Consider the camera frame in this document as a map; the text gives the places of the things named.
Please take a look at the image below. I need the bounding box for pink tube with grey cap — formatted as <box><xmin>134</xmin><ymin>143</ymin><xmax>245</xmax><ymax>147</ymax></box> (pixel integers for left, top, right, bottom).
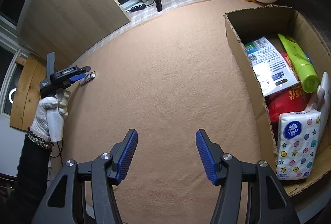
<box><xmin>305</xmin><ymin>86</ymin><xmax>326</xmax><ymax>112</ymax></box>

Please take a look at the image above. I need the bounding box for person's left hand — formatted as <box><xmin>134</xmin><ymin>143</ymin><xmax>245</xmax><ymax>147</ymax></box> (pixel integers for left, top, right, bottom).
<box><xmin>28</xmin><ymin>91</ymin><xmax>71</xmax><ymax>141</ymax></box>

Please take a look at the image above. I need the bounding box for red bag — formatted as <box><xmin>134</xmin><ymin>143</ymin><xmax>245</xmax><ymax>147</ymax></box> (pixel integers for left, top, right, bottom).
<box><xmin>265</xmin><ymin>52</ymin><xmax>314</xmax><ymax>140</ymax></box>

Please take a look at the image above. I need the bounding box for patterned tissue pack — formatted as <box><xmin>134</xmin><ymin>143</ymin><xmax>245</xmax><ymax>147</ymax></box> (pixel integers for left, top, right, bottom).
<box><xmin>276</xmin><ymin>110</ymin><xmax>322</xmax><ymax>180</ymax></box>

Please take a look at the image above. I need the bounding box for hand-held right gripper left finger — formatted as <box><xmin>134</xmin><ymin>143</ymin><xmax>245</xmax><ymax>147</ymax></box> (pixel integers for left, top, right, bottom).
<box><xmin>31</xmin><ymin>129</ymin><xmax>139</xmax><ymax>224</ymax></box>

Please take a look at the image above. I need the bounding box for person's left forearm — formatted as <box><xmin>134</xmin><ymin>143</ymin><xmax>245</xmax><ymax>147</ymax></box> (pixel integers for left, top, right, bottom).
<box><xmin>6</xmin><ymin>128</ymin><xmax>55</xmax><ymax>224</ymax></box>

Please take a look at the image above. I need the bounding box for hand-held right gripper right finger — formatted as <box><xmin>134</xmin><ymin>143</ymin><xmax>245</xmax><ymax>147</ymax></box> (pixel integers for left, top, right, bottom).
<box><xmin>196</xmin><ymin>129</ymin><xmax>300</xmax><ymax>224</ymax></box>

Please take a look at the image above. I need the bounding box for black adapter cable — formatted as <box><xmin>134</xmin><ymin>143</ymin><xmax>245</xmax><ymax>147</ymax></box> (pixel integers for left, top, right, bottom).
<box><xmin>50</xmin><ymin>141</ymin><xmax>64</xmax><ymax>168</ymax></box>

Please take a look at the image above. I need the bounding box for pine wood panel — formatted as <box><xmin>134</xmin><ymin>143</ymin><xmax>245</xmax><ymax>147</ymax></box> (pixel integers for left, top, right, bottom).
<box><xmin>10</xmin><ymin>52</ymin><xmax>49</xmax><ymax>131</ymax></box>

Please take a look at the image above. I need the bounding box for large wooden board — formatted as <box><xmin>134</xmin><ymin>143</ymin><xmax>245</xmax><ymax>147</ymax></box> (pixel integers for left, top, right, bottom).
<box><xmin>17</xmin><ymin>0</ymin><xmax>131</xmax><ymax>64</ymax></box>

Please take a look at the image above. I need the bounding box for patterned lighter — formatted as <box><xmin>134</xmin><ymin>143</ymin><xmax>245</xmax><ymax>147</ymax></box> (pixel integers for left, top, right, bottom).
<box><xmin>80</xmin><ymin>71</ymin><xmax>97</xmax><ymax>86</ymax></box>

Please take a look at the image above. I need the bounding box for black power strip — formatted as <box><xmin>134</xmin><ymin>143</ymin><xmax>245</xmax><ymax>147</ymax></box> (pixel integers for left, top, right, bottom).
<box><xmin>129</xmin><ymin>3</ymin><xmax>146</xmax><ymax>12</ymax></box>

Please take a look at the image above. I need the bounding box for green tube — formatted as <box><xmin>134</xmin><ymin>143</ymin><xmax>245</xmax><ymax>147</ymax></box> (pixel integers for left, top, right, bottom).
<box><xmin>277</xmin><ymin>33</ymin><xmax>320</xmax><ymax>93</ymax></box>

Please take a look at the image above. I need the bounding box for cardboard box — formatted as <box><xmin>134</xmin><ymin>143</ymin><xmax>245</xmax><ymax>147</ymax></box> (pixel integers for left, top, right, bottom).
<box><xmin>223</xmin><ymin>4</ymin><xmax>331</xmax><ymax>197</ymax></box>

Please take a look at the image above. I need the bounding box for carded plastic package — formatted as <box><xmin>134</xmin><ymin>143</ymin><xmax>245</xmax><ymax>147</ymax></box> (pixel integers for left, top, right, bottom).
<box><xmin>244</xmin><ymin>37</ymin><xmax>300</xmax><ymax>97</ymax></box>

